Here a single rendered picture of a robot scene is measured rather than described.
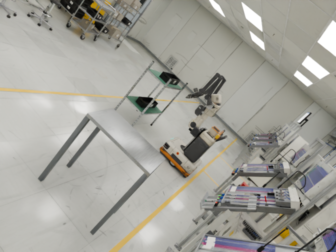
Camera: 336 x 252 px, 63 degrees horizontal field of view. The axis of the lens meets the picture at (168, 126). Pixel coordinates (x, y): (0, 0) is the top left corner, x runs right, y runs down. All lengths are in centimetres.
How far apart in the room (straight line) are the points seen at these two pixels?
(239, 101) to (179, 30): 402
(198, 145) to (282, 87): 760
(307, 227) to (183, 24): 1075
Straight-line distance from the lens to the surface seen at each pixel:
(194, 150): 453
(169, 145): 464
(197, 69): 1213
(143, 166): 219
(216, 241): 225
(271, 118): 1165
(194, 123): 463
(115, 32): 890
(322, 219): 305
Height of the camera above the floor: 177
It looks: 17 degrees down
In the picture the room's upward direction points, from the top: 42 degrees clockwise
